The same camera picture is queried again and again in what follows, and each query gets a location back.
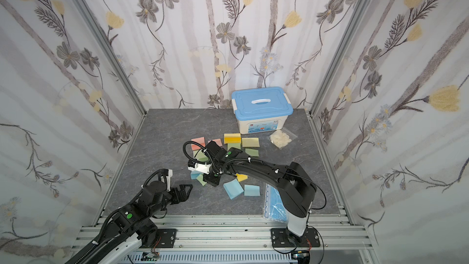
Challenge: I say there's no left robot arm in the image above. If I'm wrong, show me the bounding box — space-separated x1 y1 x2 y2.
67 180 193 264

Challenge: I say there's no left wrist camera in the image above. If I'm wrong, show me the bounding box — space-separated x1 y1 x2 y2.
159 169 173 192

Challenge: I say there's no small circuit board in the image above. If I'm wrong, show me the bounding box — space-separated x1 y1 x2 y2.
140 252 160 262

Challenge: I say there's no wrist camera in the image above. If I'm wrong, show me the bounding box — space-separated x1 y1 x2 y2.
159 169 173 192
188 163 212 174

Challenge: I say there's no pink memo pad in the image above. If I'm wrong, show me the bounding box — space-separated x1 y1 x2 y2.
191 137 206 151

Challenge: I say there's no white storage box blue lid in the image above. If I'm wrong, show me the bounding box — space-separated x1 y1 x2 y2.
232 87 293 134

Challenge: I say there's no bag of blue face masks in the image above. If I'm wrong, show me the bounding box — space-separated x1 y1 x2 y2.
263 185 288 223

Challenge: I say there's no small green memo pad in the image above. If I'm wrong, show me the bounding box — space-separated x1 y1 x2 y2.
196 174 207 186

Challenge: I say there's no torn blue memo page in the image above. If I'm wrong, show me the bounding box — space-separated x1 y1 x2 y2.
244 185 261 197

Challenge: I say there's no torn green memo page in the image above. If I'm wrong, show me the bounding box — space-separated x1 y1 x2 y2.
244 148 259 157

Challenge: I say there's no yellow memo pad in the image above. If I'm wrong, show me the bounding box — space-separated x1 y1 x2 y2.
224 133 242 144
236 174 249 182

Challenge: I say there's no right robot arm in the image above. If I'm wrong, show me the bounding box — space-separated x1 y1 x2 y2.
202 141 317 240

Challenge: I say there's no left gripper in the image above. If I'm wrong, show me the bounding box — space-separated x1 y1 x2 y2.
148 184 195 219

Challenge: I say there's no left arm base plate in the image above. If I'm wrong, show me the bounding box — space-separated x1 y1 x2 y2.
141 229 178 249

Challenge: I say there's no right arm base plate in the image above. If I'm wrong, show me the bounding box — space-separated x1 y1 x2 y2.
270 227 322 248

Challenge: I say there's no torn yellow memo page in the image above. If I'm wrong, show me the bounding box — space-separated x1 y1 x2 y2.
242 138 260 148

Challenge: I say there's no blue memo pad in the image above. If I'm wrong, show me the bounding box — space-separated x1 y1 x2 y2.
224 179 244 200
190 171 201 180

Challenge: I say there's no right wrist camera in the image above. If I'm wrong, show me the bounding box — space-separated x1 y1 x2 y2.
188 163 212 174

